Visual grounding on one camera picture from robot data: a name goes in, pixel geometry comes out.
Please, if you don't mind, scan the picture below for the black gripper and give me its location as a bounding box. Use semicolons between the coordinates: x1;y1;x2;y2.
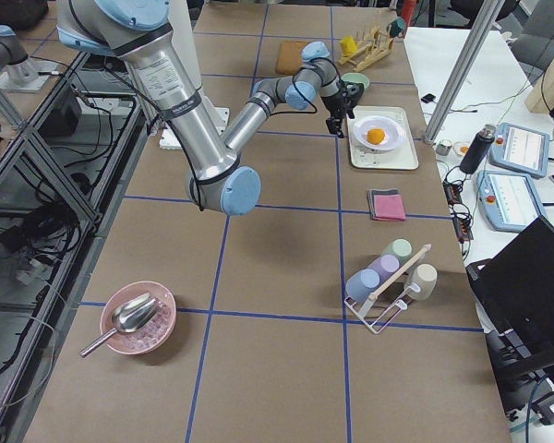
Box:
321;82;350;138

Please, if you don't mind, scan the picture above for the orange fruit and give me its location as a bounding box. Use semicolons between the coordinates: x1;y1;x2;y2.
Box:
366;128;387;145

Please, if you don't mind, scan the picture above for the white round plate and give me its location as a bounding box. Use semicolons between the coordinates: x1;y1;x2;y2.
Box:
352;115;406;151

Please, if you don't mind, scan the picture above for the cream bear tray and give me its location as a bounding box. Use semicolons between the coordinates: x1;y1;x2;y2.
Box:
347;106;419;171

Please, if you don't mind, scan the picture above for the mint green bowl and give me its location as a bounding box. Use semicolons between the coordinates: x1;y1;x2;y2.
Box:
342;72;370;90

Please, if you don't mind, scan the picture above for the grey cloth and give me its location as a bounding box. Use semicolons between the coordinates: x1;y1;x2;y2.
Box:
367;189;400;220

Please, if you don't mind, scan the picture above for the wooden cutting board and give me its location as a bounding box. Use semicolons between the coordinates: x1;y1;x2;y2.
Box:
275;41;308;76

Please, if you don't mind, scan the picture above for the yellow mug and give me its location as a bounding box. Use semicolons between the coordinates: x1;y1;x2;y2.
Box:
339;35;358;57

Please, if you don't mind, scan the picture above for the wooden mug rack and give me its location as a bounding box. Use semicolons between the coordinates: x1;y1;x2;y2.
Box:
337;22;394;72

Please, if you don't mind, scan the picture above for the pink cloth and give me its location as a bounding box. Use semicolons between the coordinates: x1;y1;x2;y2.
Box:
373;194;406;221

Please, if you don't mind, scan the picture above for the dark green mug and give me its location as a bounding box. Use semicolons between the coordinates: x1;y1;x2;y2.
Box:
386;17;407;38

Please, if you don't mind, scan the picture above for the green cup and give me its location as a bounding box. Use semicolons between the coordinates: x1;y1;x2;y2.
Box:
381;238;413;263

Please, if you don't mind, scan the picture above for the black bottle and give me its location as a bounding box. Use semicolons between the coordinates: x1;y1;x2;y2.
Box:
459;124;497;174

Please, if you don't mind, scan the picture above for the purple cup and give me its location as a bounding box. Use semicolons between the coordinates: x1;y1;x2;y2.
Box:
368;254;400;282

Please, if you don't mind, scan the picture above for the blue cup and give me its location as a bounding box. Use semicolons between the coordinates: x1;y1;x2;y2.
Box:
345;268;380;303

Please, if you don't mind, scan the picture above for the wooden rack rod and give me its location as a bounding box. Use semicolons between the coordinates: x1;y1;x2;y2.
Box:
367;244;432;302

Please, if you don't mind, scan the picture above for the beige cup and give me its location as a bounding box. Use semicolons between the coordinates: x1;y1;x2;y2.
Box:
404;263;438;301

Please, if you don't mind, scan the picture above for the teach pendant far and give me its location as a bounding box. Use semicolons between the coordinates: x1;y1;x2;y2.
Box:
488;123;549;178

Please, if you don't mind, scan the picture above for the teach pendant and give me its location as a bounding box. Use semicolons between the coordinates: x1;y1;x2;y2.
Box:
476;171;546;233
488;123;549;178

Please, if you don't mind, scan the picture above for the teach pendant near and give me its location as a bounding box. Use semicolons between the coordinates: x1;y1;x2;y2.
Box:
476;171;546;233

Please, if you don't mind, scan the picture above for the black laptop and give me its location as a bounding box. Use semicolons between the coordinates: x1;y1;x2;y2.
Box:
466;216;554;369

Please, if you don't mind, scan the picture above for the metal scoop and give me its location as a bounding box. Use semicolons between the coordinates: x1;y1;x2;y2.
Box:
79;293;162;358

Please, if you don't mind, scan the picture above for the pink bowl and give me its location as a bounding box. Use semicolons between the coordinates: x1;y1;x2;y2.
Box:
100;281;176;355

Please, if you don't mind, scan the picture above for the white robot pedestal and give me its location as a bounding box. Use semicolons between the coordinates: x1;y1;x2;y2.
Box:
168;1;230;134

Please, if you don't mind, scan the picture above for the white wire cup rack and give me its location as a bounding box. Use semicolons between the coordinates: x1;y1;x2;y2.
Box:
344;282;421;335

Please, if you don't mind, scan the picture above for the aluminium frame post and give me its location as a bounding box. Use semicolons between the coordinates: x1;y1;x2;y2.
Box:
422;0;504;145

